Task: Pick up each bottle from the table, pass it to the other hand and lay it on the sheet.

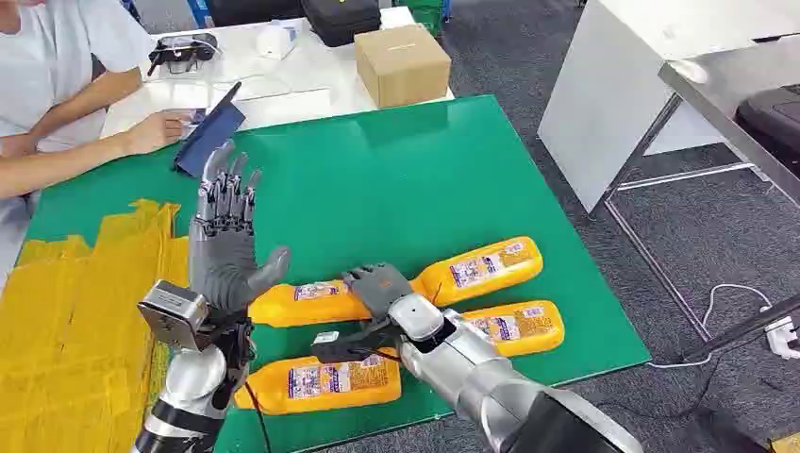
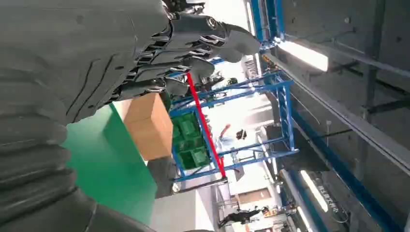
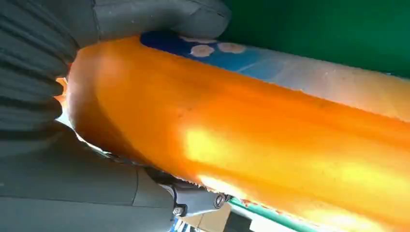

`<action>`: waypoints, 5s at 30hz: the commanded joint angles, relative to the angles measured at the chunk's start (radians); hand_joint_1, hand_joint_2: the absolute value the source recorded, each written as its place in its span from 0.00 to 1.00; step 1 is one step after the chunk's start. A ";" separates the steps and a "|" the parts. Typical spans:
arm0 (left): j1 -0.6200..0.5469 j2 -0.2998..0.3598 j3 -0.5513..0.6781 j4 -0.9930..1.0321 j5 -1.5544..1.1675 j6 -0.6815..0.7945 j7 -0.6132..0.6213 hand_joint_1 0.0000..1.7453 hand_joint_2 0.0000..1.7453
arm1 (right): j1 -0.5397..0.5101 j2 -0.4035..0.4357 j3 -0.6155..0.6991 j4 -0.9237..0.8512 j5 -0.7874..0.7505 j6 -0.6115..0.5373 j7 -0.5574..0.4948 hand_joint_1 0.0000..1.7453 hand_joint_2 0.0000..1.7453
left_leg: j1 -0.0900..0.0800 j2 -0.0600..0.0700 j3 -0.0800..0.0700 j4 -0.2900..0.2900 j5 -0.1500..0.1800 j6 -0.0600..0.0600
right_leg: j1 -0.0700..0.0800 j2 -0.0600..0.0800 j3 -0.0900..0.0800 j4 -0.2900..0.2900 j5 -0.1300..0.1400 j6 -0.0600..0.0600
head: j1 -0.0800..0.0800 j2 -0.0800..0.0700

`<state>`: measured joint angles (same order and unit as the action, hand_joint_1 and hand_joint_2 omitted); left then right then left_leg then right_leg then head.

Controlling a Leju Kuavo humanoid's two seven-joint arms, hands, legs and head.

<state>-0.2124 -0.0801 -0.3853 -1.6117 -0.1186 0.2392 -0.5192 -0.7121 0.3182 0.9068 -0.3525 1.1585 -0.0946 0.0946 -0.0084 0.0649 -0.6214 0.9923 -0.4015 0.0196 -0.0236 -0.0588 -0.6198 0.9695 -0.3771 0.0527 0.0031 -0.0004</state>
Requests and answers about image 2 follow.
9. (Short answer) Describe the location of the bright ceiling light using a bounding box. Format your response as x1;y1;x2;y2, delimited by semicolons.
276;39;330;73

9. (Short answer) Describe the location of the green plastic crate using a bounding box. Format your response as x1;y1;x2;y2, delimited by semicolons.
172;113;201;139
174;136;205;153
177;148;211;171

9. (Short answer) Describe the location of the cardboard box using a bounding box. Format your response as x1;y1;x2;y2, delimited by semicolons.
123;93;174;161

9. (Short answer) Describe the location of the long ceiling light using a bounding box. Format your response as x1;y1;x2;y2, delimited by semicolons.
300;170;329;213

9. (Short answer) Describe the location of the white panel table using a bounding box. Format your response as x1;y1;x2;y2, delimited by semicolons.
150;184;231;232

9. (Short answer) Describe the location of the grey ceiling rail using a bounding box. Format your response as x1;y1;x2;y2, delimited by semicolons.
263;53;410;176

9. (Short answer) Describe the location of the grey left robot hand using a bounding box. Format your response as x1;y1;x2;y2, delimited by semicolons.
0;0;262;125

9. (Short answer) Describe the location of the blue metal rack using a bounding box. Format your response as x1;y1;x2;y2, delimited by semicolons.
168;70;300;183

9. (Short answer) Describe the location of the red rack bar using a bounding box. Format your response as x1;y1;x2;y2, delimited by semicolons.
187;72;227;179

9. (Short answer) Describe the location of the blue ceiling beam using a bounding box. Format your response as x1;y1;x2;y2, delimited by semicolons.
291;109;395;232

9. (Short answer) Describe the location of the green mat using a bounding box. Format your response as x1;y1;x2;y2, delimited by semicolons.
61;103;158;226

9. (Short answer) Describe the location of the person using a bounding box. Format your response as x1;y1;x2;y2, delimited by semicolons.
216;124;248;151
219;206;270;228

